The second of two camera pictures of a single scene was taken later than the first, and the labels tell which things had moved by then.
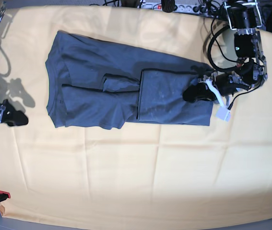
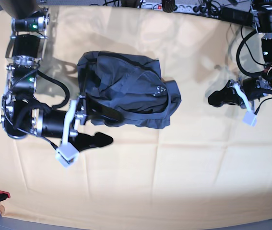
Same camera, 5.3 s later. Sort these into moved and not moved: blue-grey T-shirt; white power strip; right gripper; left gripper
Moved: right gripper; left gripper; blue-grey T-shirt
Not moved: white power strip
